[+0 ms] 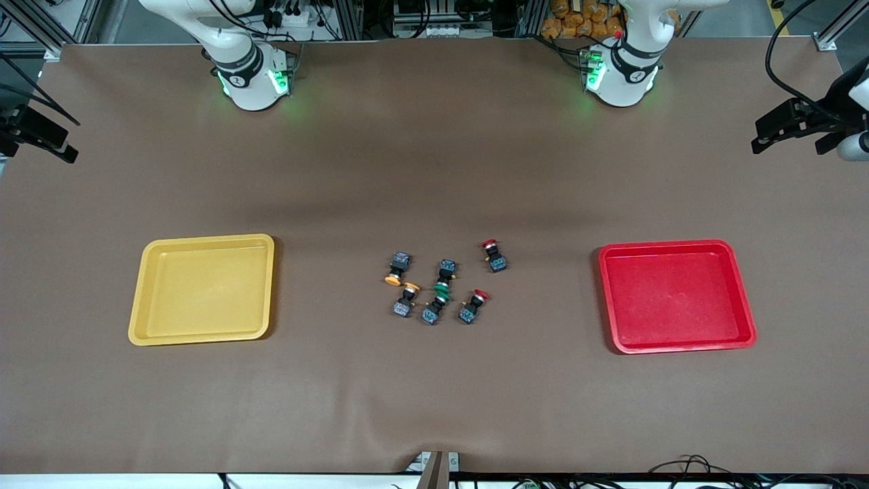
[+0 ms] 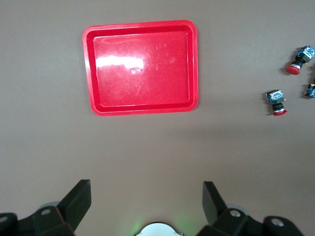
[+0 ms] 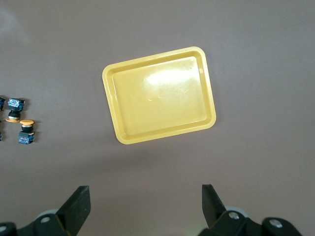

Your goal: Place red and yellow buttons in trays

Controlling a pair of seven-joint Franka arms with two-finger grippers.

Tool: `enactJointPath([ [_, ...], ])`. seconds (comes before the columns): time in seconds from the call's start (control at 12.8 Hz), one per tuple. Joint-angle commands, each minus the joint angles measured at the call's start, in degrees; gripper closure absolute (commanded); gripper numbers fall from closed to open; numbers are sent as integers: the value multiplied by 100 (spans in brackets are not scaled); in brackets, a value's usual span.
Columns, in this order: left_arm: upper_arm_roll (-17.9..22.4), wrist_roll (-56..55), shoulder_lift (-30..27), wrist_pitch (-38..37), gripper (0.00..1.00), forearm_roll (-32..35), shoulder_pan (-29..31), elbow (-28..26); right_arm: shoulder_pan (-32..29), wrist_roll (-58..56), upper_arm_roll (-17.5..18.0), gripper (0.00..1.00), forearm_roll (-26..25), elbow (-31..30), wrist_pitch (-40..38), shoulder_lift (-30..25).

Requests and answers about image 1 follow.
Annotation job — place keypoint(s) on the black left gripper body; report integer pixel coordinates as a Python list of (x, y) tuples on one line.
[(825, 113)]

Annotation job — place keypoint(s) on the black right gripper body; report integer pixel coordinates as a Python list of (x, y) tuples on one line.
[(20, 121)]

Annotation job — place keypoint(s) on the red-capped push button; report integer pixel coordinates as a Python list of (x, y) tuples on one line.
[(497, 263), (467, 314)]

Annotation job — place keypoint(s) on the yellow-capped push button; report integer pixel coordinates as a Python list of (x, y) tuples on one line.
[(400, 261), (402, 309)]

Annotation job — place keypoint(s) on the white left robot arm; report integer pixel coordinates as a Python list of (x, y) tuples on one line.
[(624, 81)]

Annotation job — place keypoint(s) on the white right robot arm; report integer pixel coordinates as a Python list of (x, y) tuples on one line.
[(244, 88)]

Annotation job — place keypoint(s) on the red plastic tray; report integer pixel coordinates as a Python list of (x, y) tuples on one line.
[(679, 299)]

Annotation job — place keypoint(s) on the yellow plastic tray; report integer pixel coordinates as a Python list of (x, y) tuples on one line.
[(204, 292)]

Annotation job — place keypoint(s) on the pile of orange lumpy objects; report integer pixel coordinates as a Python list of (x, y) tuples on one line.
[(570, 20)]

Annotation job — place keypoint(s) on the white power strip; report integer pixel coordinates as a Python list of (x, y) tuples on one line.
[(292, 19)]

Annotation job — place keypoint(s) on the green-capped push button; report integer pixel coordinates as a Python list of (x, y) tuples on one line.
[(430, 315), (447, 266)]

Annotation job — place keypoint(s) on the grey rack device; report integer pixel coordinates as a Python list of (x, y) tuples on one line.
[(428, 30)]

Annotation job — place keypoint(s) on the brown table mat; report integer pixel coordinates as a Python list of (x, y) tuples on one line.
[(434, 394)]

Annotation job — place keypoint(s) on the aluminium frame strut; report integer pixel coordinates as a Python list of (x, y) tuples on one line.
[(37, 26), (844, 20)]

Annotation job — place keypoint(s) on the aluminium frame post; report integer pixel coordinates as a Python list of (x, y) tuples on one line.
[(349, 20), (534, 17)]

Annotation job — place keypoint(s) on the metal edge bracket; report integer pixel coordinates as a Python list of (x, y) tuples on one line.
[(434, 472)]

